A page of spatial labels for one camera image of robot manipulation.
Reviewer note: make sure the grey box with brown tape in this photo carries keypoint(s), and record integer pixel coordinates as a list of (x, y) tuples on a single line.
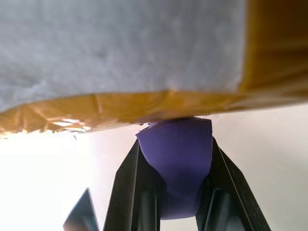
[(115, 60)]

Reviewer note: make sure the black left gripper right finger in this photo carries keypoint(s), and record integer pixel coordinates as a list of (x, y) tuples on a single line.
[(231, 199)]

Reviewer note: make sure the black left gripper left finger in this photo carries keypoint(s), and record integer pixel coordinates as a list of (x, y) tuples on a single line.
[(131, 187)]

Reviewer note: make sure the dark triangular gripper housing piece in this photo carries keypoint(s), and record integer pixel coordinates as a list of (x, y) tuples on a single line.
[(83, 213)]

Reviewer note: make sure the purple cloth piece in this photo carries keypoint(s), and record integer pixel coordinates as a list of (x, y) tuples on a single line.
[(176, 166)]

